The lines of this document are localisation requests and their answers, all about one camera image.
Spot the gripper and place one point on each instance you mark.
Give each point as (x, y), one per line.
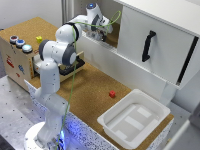
(104, 30)

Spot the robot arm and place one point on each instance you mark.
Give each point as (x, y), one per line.
(50, 86)

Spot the pink block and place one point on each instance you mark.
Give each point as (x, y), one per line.
(112, 94)

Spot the yellow block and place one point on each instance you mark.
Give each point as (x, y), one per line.
(39, 39)

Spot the wooden drawer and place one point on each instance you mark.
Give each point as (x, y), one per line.
(36, 68)

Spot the wooden drawer box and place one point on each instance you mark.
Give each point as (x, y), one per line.
(20, 65)

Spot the white cabinet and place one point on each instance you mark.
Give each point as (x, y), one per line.
(110, 68)

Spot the white sliding door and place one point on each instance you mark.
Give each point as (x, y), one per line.
(166, 50)

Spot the green button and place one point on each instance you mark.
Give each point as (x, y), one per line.
(26, 48)

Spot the blue button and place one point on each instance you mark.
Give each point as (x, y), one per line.
(20, 42)

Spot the red button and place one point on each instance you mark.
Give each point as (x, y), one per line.
(13, 39)

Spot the white plastic box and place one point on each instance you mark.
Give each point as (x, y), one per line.
(133, 120)

